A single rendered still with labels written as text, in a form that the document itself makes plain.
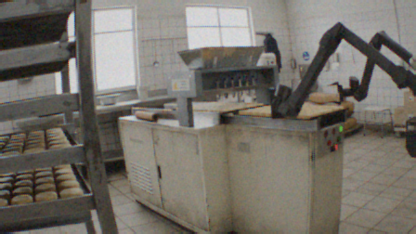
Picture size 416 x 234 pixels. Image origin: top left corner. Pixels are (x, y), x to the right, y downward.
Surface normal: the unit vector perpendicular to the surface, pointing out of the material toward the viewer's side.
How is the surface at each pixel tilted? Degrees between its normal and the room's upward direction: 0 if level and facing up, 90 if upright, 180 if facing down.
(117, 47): 90
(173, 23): 90
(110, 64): 90
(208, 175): 90
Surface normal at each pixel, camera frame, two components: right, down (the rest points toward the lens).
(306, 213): -0.80, 0.15
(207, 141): 0.58, 0.04
